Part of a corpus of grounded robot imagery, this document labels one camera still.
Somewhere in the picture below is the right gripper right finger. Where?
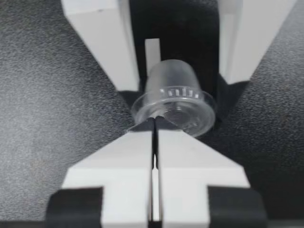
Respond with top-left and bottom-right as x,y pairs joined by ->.
154,116 -> 268,228

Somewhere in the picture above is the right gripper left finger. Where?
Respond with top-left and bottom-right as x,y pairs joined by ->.
46,117 -> 154,228

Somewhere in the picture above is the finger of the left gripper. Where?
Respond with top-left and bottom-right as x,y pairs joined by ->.
60,0 -> 146,116
214,0 -> 298,124

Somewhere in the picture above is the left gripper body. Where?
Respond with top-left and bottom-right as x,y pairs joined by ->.
129,0 -> 223,83

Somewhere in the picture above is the small clear plastic cup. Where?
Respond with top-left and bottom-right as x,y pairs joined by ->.
131,60 -> 217,139

